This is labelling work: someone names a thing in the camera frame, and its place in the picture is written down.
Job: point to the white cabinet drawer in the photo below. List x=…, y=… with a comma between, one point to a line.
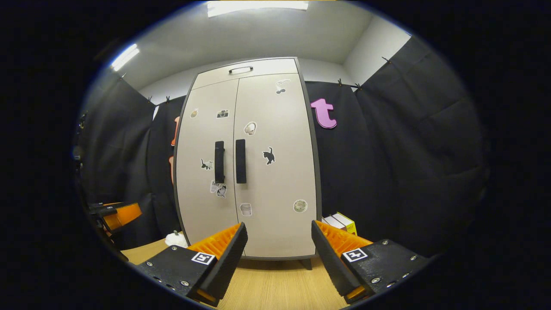
x=267, y=73

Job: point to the yellow box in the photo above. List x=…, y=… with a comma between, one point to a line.
x=348, y=224

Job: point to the white box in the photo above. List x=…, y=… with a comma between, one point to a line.
x=333, y=222

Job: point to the large ceiling light panel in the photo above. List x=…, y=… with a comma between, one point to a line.
x=258, y=7

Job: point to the narrow ceiling light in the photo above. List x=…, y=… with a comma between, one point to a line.
x=125, y=57

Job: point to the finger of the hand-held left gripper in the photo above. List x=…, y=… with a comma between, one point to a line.
x=127, y=215

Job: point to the small white object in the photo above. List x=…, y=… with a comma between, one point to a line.
x=176, y=240

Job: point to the white grey shoe cabinet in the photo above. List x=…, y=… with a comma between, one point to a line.
x=316, y=172

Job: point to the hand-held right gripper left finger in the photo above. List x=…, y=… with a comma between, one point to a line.
x=226, y=262

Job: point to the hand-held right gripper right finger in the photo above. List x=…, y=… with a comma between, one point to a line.
x=329, y=262

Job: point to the white shoe cabinet door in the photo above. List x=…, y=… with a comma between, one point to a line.
x=193, y=206
x=284, y=232

